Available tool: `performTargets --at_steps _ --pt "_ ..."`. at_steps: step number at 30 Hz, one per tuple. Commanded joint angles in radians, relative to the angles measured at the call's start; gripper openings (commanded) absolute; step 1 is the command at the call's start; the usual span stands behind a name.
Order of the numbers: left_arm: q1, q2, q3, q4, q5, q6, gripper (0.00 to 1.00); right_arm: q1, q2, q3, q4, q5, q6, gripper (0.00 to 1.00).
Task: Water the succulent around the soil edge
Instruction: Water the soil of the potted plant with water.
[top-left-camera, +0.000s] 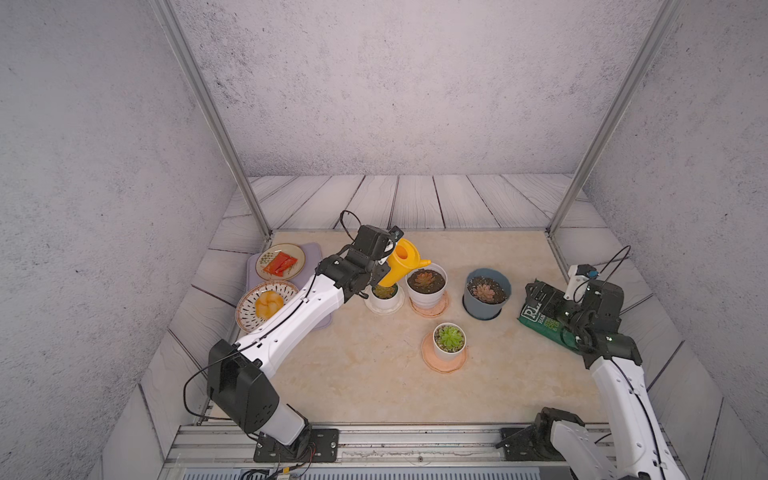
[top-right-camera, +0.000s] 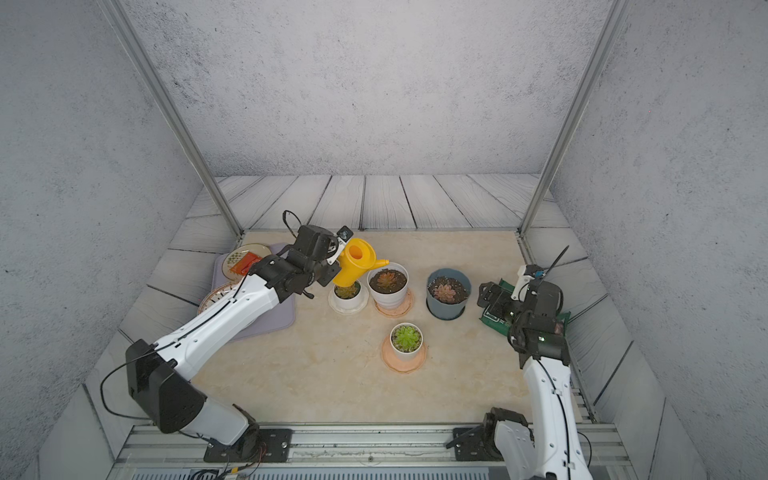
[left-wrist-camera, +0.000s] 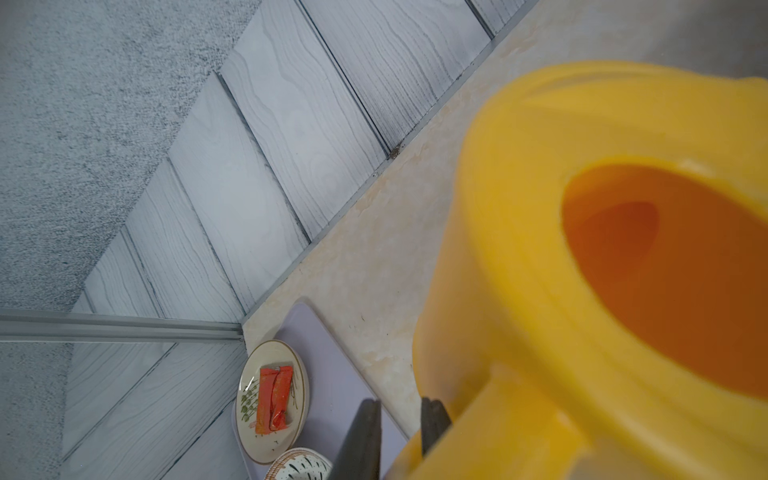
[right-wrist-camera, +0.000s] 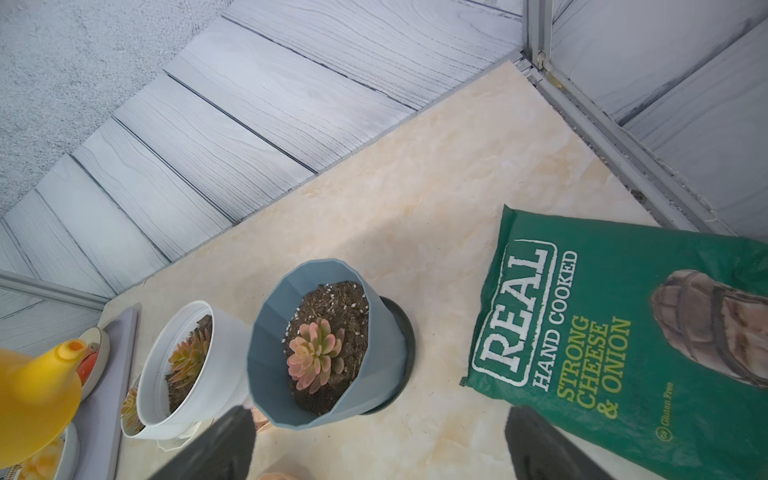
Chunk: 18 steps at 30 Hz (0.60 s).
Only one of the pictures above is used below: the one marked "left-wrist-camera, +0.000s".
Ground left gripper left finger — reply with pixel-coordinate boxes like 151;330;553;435
328;399;382;480

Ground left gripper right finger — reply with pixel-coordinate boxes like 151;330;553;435
420;397;452;456

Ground yellow watering can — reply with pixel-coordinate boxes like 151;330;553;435
389;61;767;479

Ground patterned white bowl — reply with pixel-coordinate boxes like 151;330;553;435
264;447;333;480

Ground lavender placemat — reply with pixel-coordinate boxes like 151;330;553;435
232;302;376;479

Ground beige plate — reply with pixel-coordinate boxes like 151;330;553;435
235;340;310;465

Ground red food sticks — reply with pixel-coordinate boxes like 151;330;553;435
253;366;293;435

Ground left metal frame post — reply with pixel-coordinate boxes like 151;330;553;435
1;309;243;343

